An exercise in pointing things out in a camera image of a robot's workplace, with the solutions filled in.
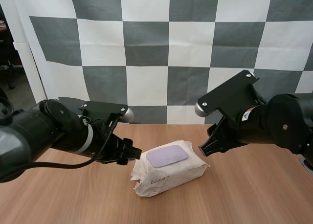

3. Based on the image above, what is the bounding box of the black cable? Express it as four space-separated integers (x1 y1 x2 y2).
14 118 118 170

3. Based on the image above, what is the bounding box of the black office chair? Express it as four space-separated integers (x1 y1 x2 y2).
0 39 24 90

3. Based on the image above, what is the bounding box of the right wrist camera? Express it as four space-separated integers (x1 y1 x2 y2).
194 69 261 120

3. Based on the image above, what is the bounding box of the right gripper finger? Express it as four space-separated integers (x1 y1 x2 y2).
206 123 221 137
198 135 232 157

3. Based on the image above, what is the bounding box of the checked cloth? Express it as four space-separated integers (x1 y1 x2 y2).
0 0 313 126

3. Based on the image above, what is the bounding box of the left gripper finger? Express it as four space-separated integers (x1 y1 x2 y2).
122 137 143 155
116 153 143 166

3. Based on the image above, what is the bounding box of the white wet wipes pack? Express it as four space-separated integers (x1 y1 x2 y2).
130 139 211 199

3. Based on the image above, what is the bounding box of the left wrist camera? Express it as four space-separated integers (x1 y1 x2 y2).
78 101 135 132

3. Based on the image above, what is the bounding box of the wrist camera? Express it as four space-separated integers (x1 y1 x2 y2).
78 101 135 132
194 69 261 120

